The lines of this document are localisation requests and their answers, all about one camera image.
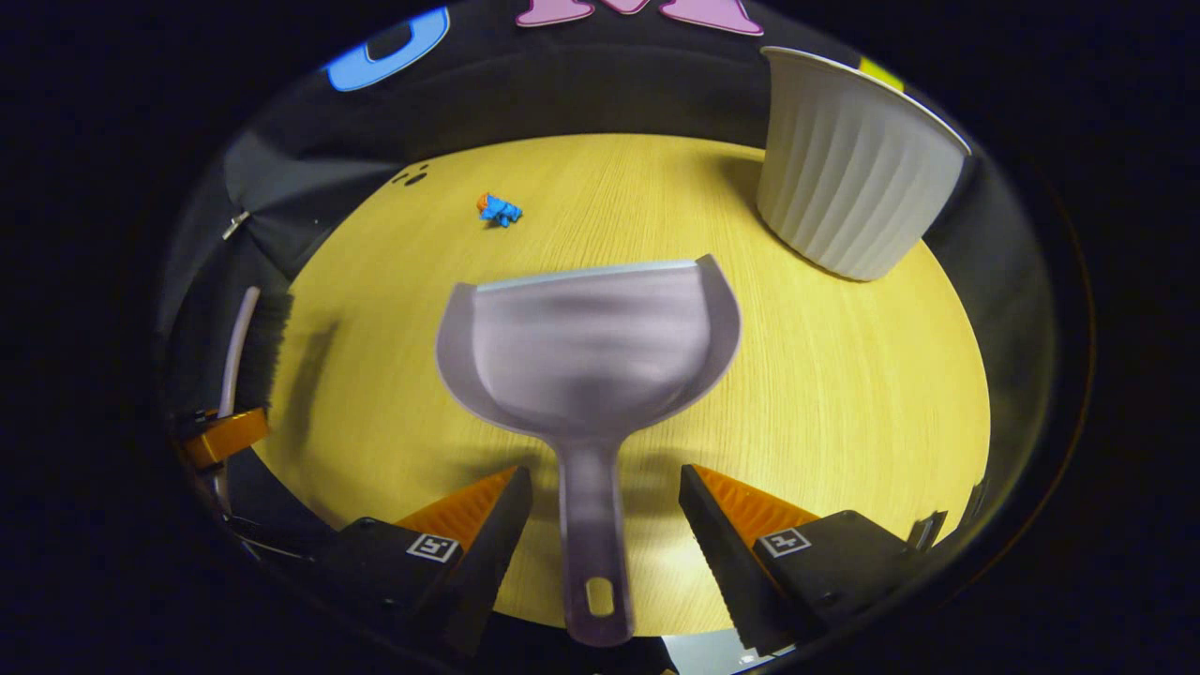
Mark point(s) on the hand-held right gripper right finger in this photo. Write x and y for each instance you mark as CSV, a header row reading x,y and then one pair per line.
x,y
727,562

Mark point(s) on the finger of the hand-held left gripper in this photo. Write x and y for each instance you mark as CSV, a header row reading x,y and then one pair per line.
x,y
225,436

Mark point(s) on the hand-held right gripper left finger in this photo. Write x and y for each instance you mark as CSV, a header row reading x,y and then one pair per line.
x,y
483,572

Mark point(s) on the pale lilac plastic dustpan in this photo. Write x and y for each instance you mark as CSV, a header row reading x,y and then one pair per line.
x,y
591,356

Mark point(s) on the blue paper ball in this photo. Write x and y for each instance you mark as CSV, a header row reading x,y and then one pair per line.
x,y
502,212

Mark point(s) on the white ribbed garbage bin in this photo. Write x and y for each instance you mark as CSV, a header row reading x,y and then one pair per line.
x,y
844,178

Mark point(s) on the black table clamp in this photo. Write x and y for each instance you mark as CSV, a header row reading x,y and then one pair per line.
x,y
926,531

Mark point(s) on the silver metal clip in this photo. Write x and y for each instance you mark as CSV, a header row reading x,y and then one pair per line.
x,y
234,225

